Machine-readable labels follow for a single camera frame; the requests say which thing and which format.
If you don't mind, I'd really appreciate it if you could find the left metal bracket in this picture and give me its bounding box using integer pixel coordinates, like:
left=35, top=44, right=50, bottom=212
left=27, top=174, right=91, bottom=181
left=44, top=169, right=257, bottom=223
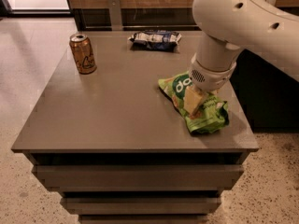
left=107, top=0, right=122, bottom=31

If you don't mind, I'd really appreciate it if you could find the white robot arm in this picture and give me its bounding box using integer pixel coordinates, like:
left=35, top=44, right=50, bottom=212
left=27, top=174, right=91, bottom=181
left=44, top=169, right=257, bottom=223
left=184, top=0, right=299, bottom=114

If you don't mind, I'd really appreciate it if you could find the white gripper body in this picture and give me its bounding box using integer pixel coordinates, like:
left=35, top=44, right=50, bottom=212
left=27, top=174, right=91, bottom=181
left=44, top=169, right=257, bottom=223
left=189, top=55, right=236, bottom=92

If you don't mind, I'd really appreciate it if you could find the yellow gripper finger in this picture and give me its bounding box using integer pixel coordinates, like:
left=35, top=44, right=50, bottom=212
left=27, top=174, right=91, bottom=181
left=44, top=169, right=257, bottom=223
left=183, top=85, right=208, bottom=115

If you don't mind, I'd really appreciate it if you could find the blue white snack bag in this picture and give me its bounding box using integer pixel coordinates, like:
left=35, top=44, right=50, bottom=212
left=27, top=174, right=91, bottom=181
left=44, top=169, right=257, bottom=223
left=128, top=30, right=181, bottom=51

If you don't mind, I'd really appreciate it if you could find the metal rail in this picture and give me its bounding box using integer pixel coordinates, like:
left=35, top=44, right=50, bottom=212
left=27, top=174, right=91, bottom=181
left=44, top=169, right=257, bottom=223
left=80, top=25, right=200, bottom=31

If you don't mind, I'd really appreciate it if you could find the orange soda can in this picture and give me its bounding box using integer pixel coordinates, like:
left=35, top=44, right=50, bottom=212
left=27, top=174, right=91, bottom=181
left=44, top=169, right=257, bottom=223
left=69, top=33, right=97, bottom=75

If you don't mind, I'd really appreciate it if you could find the green rice chip bag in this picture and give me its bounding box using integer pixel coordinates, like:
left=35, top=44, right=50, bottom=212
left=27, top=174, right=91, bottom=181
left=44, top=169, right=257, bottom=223
left=158, top=73, right=229, bottom=133

